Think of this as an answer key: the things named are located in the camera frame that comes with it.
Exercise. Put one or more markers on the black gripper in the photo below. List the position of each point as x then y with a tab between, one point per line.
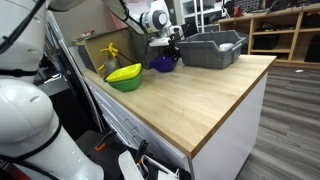
174	41

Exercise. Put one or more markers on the blue plastic bowl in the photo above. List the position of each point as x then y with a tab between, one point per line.
163	65

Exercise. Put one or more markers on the yellow plastic bowl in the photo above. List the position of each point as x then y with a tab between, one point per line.
124	73

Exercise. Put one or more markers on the green plastic bowl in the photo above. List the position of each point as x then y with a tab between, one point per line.
128	86

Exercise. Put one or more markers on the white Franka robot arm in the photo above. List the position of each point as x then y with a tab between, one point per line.
26	113

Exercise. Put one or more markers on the grey fabric basket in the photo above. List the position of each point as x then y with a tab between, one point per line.
141	50

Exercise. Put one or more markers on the grey plastic bin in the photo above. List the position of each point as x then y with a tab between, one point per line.
206	53

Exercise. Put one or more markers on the white shelf unit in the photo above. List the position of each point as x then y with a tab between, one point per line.
200	13

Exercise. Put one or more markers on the white object in bin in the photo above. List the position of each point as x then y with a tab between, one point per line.
226	46

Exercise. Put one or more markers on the yellow plastic figure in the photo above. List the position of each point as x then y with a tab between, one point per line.
111	50

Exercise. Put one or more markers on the grey cup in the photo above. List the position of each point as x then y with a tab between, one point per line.
111	66

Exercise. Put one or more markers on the brown cardboard box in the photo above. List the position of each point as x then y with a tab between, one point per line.
100	43

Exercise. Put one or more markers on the black storage box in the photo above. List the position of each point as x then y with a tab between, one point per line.
266	42

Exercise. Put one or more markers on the white leaning panel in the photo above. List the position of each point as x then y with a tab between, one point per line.
71	66

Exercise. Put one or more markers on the black bar clamp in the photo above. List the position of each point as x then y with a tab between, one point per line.
141	151

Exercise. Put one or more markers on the white table cabinet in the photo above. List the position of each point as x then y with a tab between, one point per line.
226	146

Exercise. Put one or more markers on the wooden shelf unit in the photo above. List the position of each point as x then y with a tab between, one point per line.
286	31

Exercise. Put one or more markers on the white paper scrap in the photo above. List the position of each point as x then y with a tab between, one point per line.
299	70

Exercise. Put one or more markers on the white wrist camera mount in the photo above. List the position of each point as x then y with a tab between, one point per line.
160	41

